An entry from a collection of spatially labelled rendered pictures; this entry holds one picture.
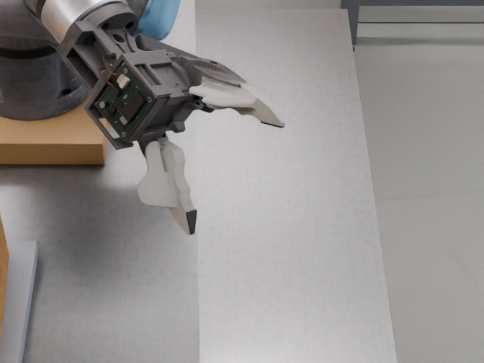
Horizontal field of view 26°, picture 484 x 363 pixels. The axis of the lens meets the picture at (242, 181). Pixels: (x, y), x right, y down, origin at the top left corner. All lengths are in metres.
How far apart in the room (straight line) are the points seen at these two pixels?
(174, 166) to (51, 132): 0.43
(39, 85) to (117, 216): 0.21
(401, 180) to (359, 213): 1.36
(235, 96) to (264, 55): 0.66
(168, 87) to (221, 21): 0.73
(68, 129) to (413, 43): 1.92
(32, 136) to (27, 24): 0.29
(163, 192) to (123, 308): 0.24
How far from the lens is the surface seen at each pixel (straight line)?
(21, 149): 1.39
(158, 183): 0.98
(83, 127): 1.39
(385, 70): 3.05
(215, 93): 0.93
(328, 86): 1.52
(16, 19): 1.13
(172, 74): 0.96
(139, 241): 1.27
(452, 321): 2.34
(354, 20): 3.04
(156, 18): 1.29
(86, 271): 1.24
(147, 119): 0.93
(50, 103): 1.40
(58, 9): 1.00
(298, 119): 1.45
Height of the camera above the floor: 1.70
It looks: 40 degrees down
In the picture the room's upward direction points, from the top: straight up
